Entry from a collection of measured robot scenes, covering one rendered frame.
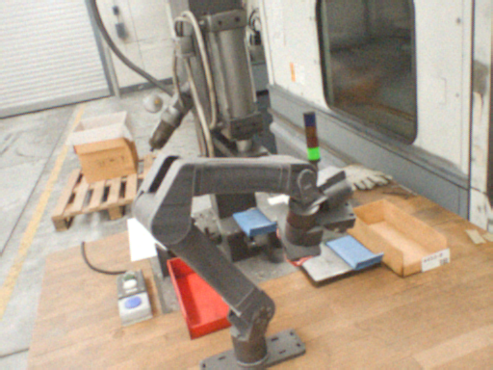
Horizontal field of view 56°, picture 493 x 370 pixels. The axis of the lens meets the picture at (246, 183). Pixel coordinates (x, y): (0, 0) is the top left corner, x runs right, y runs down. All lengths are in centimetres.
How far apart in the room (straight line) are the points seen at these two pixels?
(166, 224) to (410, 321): 55
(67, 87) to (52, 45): 84
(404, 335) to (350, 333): 10
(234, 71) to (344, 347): 63
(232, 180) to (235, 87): 41
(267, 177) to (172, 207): 17
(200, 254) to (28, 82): 983
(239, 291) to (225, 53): 55
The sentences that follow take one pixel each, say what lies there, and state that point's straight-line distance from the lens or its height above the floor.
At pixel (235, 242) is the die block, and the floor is 96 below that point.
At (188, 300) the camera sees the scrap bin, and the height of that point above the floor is 90.
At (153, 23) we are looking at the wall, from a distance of 1031.
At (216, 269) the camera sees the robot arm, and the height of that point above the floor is 114.
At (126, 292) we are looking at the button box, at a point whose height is 93.
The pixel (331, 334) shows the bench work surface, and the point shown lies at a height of 90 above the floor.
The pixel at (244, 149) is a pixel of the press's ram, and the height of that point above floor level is 119.
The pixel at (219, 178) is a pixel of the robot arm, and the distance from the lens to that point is 72.
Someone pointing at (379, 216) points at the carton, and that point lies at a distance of 133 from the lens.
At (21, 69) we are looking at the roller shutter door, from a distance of 1048.
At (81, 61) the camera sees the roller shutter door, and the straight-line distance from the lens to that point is 1031.
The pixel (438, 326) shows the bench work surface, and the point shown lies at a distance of 100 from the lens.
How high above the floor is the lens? 154
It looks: 22 degrees down
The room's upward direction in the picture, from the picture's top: 10 degrees counter-clockwise
